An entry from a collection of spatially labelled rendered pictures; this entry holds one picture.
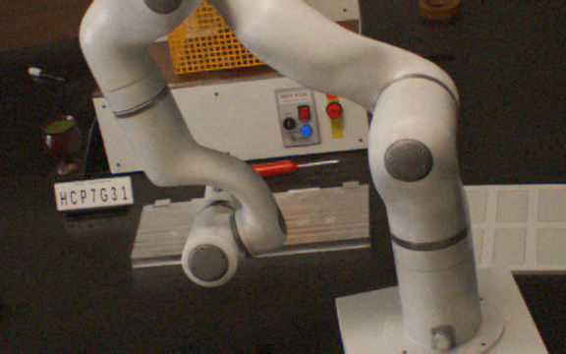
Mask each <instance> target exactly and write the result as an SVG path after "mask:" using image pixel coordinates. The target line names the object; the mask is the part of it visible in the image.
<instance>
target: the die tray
mask: <svg viewBox="0 0 566 354"><path fill-rule="evenodd" d="M464 188H465V190H466V192H467V196H468V202H469V209H470V217H471V224H472V232H473V240H474V248H475V264H476V269H478V268H483V267H488V266H497V265H502V264H507V266H508V268H509V270H510V272H511V274H545V275H561V274H566V184H539V185H480V186H464Z"/></svg>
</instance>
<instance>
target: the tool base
mask: <svg viewBox="0 0 566 354"><path fill-rule="evenodd" d="M354 188H359V183H358V181H349V182H343V184H342V187H341V190H343V189H354ZM169 204H173V203H171V200H170V199H166V200H156V201H155V204H154V205H148V206H153V207H169ZM369 234H370V244H369V245H360V246H349V247H338V248H327V249H316V250H305V251H295V252H284V253H273V254H261V255H257V256H254V257H251V258H249V259H247V260H245V261H243V262H241V263H240V264H238V265H237V268H242V267H253V266H274V265H285V264H296V263H307V262H318V261H330V260H341V259H351V258H362V257H371V229H370V193H369ZM133 270H134V274H135V277H144V276H155V275H164V274H175V273H185V272H184V269H183V267H182V262H175V263H164V264H154V265H133Z"/></svg>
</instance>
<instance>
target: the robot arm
mask: <svg viewBox="0 0 566 354"><path fill-rule="evenodd" d="M208 1H209V2H210V3H211V4H212V5H213V6H214V7H215V8H216V10H217V11H218V12H219V13H218V14H219V15H220V16H221V18H222V19H223V20H224V22H225V23H226V24H227V26H228V27H229V28H230V30H231V31H232V33H233V34H234V35H235V36H236V38H237V39H238V40H239V42H240V43H241V44H242V45H244V46H245V47H246V48H247V49H248V50H249V51H250V52H251V53H252V54H253V55H254V56H255V57H257V58H258V59H260V60H261V61H263V62H264V63H266V64H267V65H269V66H270V67H272V68H273V69H275V70H276V71H278V72H280V73H281V74H283V75H284V76H286V77H288V78H289V79H291V80H293V81H295V82H296V83H298V84H300V85H302V86H304V87H306V88H308V89H312V90H315V91H318V92H322V93H326V94H331V95H337V96H340V97H343V98H346V99H349V100H351V101H353V102H356V103H358V104H359V105H360V106H362V107H364V108H365V109H367V110H368V111H369V112H370V113H371V114H372V119H371V123H370V127H369V132H368V163H369V169H370V174H371V177H372V181H373V183H374V186H375V188H376V190H377V192H378V193H379V194H380V196H381V198H382V199H383V201H384V203H385V206H386V210H387V216H388V222H389V228H390V235H391V241H392V247H393V253H394V259H395V265H396V271H397V277H398V283H399V289H400V295H401V302H402V306H400V307H399V308H398V309H397V310H395V311H394V312H393V313H392V314H391V316H390V317H389V318H388V320H387V321H386V323H385V325H384V330H383V332H384V339H385V340H384V343H385V345H386V348H387V349H388V350H389V351H390V353H391V354H486V353H487V352H489V351H490V350H491V349H493V348H494V347H495V346H496V345H497V344H498V342H499V341H500V339H501V338H502V336H503V333H504V331H505V319H504V315H503V312H502V310H501V309H500V307H498V306H497V305H496V304H495V303H494V302H492V300H491V299H489V298H487V297H485V296H483V295H481V294H479V287H478V279H477V271H476V264H475V248H474V240H473V232H472V224H471V217H470V209H469V202H468V196H467V192H466V190H465V188H464V186H463V184H462V181H461V177H460V173H459V168H458V160H457V149H456V137H457V127H458V118H459V109H460V103H459V94H458V91H457V89H456V87H455V85H454V83H453V81H452V80H451V78H450V77H449V76H448V75H447V74H446V73H445V72H444V71H443V70H442V69H440V68H439V67H437V66H436V65H434V64H433V63H431V62H429V61H428V60H426V59H424V58H423V57H420V56H418V55H416V54H413V53H411V52H409V51H406V50H404V49H401V48H398V47H395V46H392V45H389V44H385V43H382V42H379V41H376V40H373V39H370V38H367V37H364V36H361V35H358V34H356V33H353V32H351V31H349V30H347V29H344V28H342V27H340V26H339V25H337V24H335V23H334V22H332V21H331V20H329V19H328V18H326V17H325V16H323V15H322V14H320V13H319V12H318V11H317V10H315V9H314V8H312V7H311V6H309V5H308V4H307V3H305V2H304V1H302V0H208ZM202 2H203V0H94V2H93V4H91V6H90V7H89V9H88V10H87V12H86V14H85V16H84V19H83V22H82V25H81V31H80V45H81V49H82V52H83V55H84V57H85V60H86V62H87V63H88V65H89V67H90V69H91V71H92V73H93V75H94V77H95V78H96V80H97V82H98V86H99V88H100V90H101V92H102V94H103V95H104V97H105V99H106V101H107V103H108V105H109V107H110V109H111V111H112V113H113V114H114V116H115V118H116V120H117V122H118V124H119V125H120V127H121V128H122V130H123V132H124V134H125V135H126V137H127V139H128V141H129V143H130V145H131V146H132V148H133V150H134V152H135V156H136V158H137V159H138V161H139V163H140V165H141V168H142V170H143V171H144V173H145V175H146V176H147V177H148V179H149V180H150V181H151V182H152V183H153V184H155V185H157V186H162V187H171V186H183V185H206V189H205V195H204V206H202V207H201V208H200V210H199V211H198V214H197V216H196V219H195V221H194V224H193V226H192V229H191V232H190V234H189V237H188V239H187V242H186V244H185V247H184V250H183V253H182V258H181V260H182V267H183V269H184V272H185V273H186V275H187V276H188V277H189V278H190V279H191V280H192V281H193V282H195V283H197V284H200V285H203V286H218V285H221V284H223V283H225V282H227V281H228V280H229V279H230V278H231V277H232V276H233V274H234V273H235V271H236V268H237V265H238V264H240V263H241V262H243V261H245V260H247V259H249V258H251V257H254V256H257V255H260V254H262V253H265V252H268V251H270V250H273V249H275V248H277V247H279V246H281V245H282V244H283V243H284V242H285V240H286V238H287V226H286V222H285V218H284V216H283V214H282V212H281V209H280V208H279V206H278V204H277V202H276V201H275V199H274V197H273V195H272V193H271V191H270V189H269V188H268V186H267V185H266V183H265V181H264V180H263V179H262V177H261V176H260V175H259V174H258V173H257V172H256V171H255V170H254V169H253V168H252V167H251V166H250V165H248V164H247V163H245V162H244V161H243V160H242V159H240V158H238V157H236V156H234V155H231V154H229V153H226V152H223V151H220V150H217V149H213V148H209V147H204V146H202V145H200V144H198V143H197V142H196V141H195V139H194V138H193V136H192V134H191V132H190V129H189V127H188V125H187V123H186V121H185V119H184V117H183V115H182V113H181V111H180V109H179V107H178V105H177V103H176V101H175V98H174V96H173V94H172V92H171V90H170V88H169V87H168V85H167V84H166V82H165V80H164V76H163V74H162V72H161V70H160V68H159V66H158V64H157V62H156V60H155V58H154V56H153V54H152V52H151V50H150V45H151V44H152V43H153V42H154V41H155V40H157V39H158V38H160V37H163V36H165V35H167V34H169V33H170V32H172V31H173V30H175V29H176V28H177V27H178V26H180V25H181V24H182V23H183V22H184V21H185V20H186V19H187V18H188V17H189V16H190V15H191V14H192V13H193V12H194V11H195V10H196V9H197V8H198V7H199V6H200V4H201V3H202ZM242 205H243V206H244V207H242Z"/></svg>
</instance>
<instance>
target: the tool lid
mask: <svg viewBox="0 0 566 354"><path fill-rule="evenodd" d="M272 195H273V197H274V199H275V201H276V202H277V204H278V206H279V208H280V209H281V212H282V214H283V216H284V218H285V222H286V226H287V238H286V240H285V242H284V243H283V244H282V245H281V246H279V247H277V248H275V249H273V250H270V251H268V252H265V253H263V254H273V253H284V252H295V251H305V250H316V249H327V248H338V247H349V246H360V245H369V244H370V234H369V191H368V185H359V188H354V189H343V190H341V187H336V188H326V189H319V187H311V188H302V189H291V190H288V192H285V193H275V194H272ZM202 206H204V198H199V199H192V201H191V202H182V203H173V204H169V206H159V207H153V206H143V209H142V212H141V219H140V227H139V231H138V235H137V239H136V243H135V246H134V249H133V253H132V257H131V259H132V263H133V266H142V265H154V264H164V263H175V262H181V261H182V260H181V258H182V253H183V250H184V247H185V244H186V242H187V239H188V237H189V234H190V232H191V229H192V226H193V224H194V221H195V219H196V216H197V214H198V211H199V210H200V208H201V207H202ZM328 218H333V219H334V220H333V221H331V222H325V221H324V220H326V219H328ZM301 221H308V223H306V224H299V222H301ZM172 233H179V234H178V235H177V236H173V237H170V236H169V235H170V234H172Z"/></svg>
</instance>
